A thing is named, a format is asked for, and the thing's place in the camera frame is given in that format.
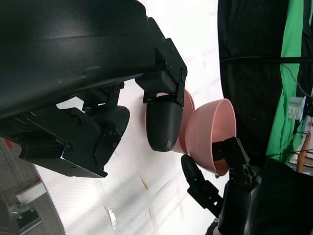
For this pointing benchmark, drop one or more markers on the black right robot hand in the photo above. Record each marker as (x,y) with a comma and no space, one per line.
(234,208)

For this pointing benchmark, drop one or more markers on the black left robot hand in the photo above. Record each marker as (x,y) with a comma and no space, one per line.
(61,49)

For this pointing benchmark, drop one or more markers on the pink plastic bowl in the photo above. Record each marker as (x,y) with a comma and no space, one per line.
(203,127)
(183,139)
(192,101)

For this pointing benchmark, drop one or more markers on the person torso in black shirt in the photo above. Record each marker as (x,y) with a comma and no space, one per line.
(281,200)

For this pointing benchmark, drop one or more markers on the brown wooden chair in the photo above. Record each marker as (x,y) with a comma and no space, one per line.
(305,151)

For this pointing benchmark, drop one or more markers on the thin orange sliver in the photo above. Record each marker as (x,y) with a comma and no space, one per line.
(144,183)

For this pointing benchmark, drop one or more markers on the black cloth drape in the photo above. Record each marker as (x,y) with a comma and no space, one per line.
(244,98)

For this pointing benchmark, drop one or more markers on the clear plastic container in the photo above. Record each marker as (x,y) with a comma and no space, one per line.
(296,110)

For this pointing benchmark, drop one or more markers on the black metal pole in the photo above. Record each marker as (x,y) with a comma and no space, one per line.
(256,59)

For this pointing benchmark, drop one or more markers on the bright green cloth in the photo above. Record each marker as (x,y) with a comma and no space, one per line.
(288,36)

